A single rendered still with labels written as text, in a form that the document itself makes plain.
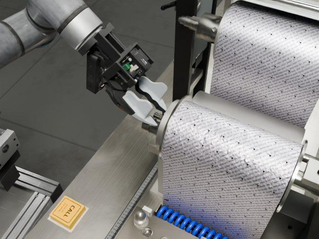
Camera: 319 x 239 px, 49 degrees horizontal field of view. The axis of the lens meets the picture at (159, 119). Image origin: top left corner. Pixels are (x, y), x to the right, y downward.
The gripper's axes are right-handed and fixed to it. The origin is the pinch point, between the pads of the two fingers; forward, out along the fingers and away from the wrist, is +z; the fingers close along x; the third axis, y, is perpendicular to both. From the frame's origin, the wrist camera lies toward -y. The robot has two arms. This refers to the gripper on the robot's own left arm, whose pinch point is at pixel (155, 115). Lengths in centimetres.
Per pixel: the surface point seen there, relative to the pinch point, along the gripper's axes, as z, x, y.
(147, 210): 16.5, -10.4, -14.2
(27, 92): -35, 74, -195
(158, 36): 5, 182, -162
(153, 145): 7.3, 1.6, -11.2
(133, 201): 19.3, -3.4, -32.0
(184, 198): 18.9, -5.9, -6.0
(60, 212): 6.4, -17.0, -39.7
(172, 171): 10.8, -5.8, -1.5
